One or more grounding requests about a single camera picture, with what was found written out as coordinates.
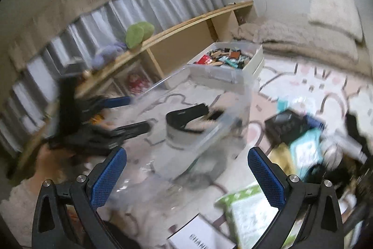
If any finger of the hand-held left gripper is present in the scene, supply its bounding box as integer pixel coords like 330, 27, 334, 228
87, 96, 131, 110
114, 121, 152, 140

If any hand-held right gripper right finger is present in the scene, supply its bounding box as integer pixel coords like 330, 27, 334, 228
247, 146, 344, 249

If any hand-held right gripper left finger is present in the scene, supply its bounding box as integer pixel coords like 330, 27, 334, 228
31, 147, 127, 249

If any white visor cap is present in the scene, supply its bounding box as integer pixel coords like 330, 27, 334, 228
166, 103, 225, 147

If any clear plastic container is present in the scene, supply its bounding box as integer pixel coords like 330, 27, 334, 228
117, 64, 255, 188

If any person's left hand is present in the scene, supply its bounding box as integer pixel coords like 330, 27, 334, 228
35, 145, 91, 180

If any yellow-green packet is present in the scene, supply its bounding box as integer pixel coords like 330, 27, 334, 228
269, 144, 298, 176

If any display box with red doll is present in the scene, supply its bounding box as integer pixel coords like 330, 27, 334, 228
125, 67, 152, 96

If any green wet wipes pack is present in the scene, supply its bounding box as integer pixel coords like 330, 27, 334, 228
215, 182, 292, 249

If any purple plush toy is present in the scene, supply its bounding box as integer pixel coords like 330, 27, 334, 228
92, 42, 129, 68

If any teal wipes pack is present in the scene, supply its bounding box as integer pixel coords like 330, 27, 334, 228
288, 128, 324, 176

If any small black box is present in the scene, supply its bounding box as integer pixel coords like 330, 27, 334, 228
265, 109, 309, 145

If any green plush toy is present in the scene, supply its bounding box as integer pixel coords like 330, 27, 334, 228
125, 22, 155, 49

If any small blue box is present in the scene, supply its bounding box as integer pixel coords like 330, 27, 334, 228
306, 113, 325, 128

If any black feather hair accessory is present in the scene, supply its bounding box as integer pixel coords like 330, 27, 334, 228
321, 162, 373, 197

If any wooden shelf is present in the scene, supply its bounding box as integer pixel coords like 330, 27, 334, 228
17, 1, 254, 162

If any white box black edge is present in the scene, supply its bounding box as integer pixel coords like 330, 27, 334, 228
167, 215, 236, 249

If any white organizer box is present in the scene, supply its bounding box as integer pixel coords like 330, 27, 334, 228
186, 42, 264, 83

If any grey curtain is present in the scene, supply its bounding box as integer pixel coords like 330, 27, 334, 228
0, 0, 225, 150

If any pile of small hair accessories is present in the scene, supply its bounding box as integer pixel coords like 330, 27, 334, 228
194, 46, 254, 69

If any quilted beige pillow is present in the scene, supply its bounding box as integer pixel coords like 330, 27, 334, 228
256, 20, 357, 63

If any beige blanket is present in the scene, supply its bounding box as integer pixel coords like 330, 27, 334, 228
231, 22, 373, 75

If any fluffy beige pillow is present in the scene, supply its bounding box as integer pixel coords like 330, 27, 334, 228
308, 0, 364, 42

